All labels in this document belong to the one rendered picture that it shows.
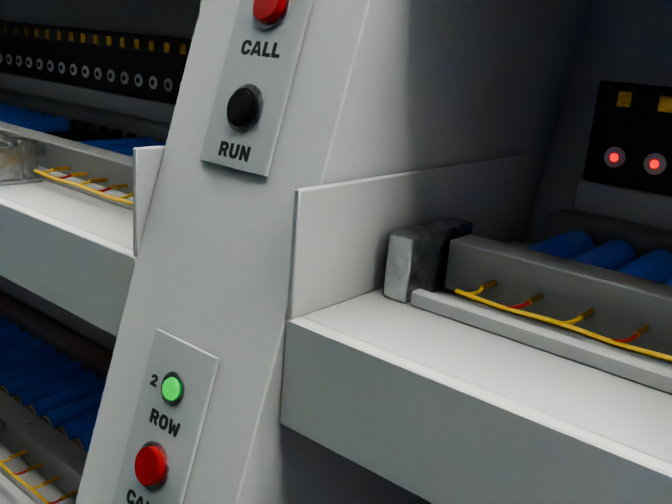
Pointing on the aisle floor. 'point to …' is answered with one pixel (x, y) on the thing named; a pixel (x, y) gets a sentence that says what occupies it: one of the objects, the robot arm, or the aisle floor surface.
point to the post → (351, 71)
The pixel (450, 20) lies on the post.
